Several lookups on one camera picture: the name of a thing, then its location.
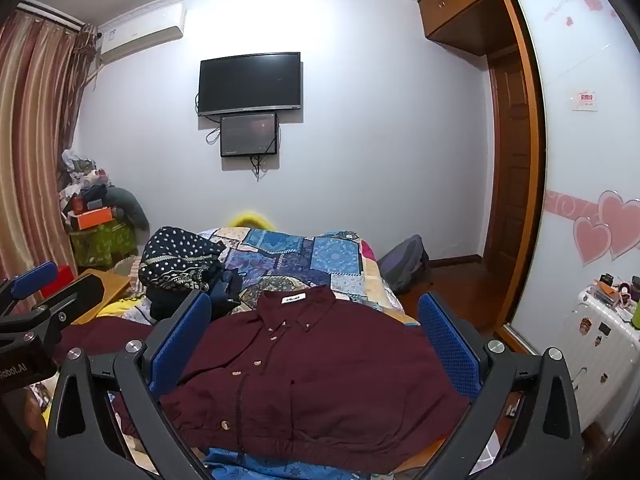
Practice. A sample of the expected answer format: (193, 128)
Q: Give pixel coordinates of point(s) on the green patterned cover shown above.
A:
(102, 245)

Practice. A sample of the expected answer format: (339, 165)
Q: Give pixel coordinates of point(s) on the white heart-print sliding door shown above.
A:
(585, 170)

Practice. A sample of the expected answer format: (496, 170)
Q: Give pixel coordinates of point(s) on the blue patchwork blanket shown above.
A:
(300, 255)

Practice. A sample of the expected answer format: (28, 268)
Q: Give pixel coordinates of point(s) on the red box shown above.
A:
(62, 280)

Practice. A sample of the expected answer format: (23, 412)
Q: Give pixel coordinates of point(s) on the brown wooden door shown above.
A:
(510, 160)

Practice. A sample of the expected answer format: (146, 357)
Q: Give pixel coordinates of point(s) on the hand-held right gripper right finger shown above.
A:
(450, 345)

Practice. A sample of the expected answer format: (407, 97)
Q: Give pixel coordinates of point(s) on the striped pink curtain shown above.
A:
(35, 135)

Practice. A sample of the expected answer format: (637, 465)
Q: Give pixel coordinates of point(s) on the green bottle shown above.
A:
(636, 315)

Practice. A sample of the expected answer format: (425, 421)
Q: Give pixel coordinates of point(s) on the dark navy garment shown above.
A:
(225, 290)

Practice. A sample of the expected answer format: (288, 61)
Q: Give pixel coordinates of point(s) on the pile of bags and clutter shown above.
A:
(82, 177)

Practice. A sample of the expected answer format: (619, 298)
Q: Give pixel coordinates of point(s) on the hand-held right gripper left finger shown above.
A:
(176, 345)

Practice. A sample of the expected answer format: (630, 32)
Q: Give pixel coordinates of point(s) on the white door sticker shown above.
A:
(584, 99)

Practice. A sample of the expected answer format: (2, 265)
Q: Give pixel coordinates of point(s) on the orange box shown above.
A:
(90, 217)

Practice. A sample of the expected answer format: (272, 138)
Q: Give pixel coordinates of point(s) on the black wall television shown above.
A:
(250, 82)

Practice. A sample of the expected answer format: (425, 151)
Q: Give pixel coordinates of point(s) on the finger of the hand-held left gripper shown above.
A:
(35, 277)
(62, 305)

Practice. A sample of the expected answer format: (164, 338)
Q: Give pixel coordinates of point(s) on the yellow plastic stool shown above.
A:
(248, 219)

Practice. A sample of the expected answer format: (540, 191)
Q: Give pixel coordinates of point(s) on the grey backpack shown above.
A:
(402, 262)

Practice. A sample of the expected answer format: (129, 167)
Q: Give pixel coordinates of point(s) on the small black wall monitor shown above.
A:
(248, 135)

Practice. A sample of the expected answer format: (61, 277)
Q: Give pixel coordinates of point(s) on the wooden board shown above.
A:
(112, 287)

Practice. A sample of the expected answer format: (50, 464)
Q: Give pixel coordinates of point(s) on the white hard suitcase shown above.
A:
(602, 355)

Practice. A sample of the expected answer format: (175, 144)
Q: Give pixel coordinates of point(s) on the maroon button shirt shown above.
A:
(320, 360)

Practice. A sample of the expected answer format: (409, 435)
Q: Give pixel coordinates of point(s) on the navy polka dot cloth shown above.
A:
(180, 255)

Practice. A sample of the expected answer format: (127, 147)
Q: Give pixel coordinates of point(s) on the wooden overhead cabinet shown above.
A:
(462, 7)

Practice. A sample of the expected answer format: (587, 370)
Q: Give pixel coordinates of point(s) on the white air conditioner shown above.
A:
(142, 30)

